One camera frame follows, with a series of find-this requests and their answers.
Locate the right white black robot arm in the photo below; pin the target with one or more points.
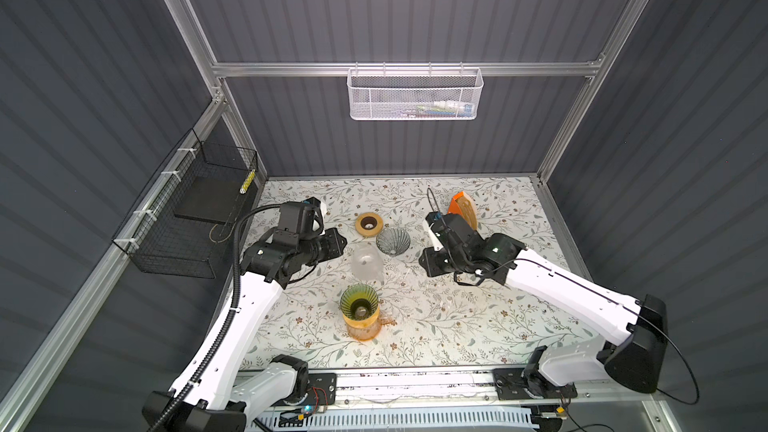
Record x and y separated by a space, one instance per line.
630 341

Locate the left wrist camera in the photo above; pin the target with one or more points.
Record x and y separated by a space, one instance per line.
304 219

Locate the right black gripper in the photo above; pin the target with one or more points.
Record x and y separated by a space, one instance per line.
426 261

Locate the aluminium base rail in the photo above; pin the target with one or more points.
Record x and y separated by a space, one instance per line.
420 387

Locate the green glass dripper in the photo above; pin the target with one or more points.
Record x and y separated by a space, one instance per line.
359 300

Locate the grey glass dripper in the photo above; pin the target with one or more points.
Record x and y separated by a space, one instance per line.
393 241

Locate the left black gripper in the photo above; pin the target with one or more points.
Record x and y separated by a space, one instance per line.
335 248

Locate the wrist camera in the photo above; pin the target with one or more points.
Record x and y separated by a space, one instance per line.
449 229
304 219

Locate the tubes in white basket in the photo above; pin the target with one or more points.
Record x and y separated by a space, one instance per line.
440 110

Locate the floral table mat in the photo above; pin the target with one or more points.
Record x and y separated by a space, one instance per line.
426 321

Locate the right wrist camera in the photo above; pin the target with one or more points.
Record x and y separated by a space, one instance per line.
449 229

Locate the yellow marker pen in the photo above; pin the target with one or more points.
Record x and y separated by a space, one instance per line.
247 182

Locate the white wire wall basket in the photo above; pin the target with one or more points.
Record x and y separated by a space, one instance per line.
380 93

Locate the black foam pad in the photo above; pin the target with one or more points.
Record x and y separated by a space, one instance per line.
212 201

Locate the clear frosted glass dripper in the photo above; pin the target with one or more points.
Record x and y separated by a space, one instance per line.
367 264

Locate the orange coffee filter holder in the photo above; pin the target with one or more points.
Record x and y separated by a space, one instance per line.
463 205

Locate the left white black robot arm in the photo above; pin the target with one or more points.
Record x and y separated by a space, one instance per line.
231 337

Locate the black wire side basket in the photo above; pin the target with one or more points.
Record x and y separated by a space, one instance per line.
184 225

